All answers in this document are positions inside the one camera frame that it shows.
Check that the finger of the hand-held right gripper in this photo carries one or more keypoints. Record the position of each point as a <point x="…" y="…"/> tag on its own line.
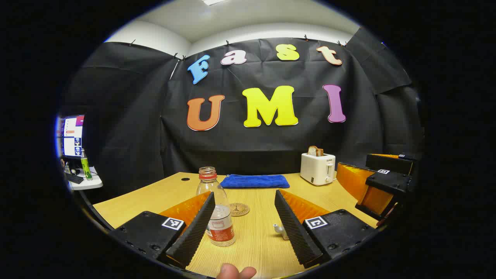
<point x="387" y="162"/>
<point x="387" y="182"/>

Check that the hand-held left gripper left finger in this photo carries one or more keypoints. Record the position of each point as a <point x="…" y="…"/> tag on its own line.
<point x="195" y="232"/>

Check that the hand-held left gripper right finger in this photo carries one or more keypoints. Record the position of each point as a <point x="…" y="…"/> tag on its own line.
<point x="294" y="232"/>

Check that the white ceramic teacup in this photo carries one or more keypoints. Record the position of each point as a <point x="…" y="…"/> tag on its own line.
<point x="279" y="230"/>

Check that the clear plastic water bottle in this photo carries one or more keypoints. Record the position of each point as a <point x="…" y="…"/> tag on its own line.
<point x="219" y="217"/>

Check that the round wooden coaster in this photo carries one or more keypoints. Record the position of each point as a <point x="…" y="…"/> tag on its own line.
<point x="239" y="209"/>

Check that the green bottle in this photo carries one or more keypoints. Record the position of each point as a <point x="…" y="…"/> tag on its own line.
<point x="85" y="166"/>

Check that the blue towel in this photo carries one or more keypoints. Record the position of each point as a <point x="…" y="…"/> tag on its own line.
<point x="254" y="181"/>

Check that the white toaster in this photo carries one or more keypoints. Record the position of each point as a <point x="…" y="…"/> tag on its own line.
<point x="316" y="169"/>

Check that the toast slice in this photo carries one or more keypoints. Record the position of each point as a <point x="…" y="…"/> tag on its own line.
<point x="314" y="151"/>

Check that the white side table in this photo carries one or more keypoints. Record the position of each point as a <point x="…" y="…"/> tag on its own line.
<point x="91" y="183"/>

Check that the black backdrop cloth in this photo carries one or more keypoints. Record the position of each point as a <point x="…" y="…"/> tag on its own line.
<point x="155" y="116"/>

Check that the black keyboard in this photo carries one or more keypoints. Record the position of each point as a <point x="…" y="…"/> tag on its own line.
<point x="73" y="178"/>

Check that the computer monitor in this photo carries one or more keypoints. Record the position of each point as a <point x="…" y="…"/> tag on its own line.
<point x="72" y="135"/>

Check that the ceiling light panel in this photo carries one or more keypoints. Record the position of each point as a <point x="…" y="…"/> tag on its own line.
<point x="213" y="1"/>

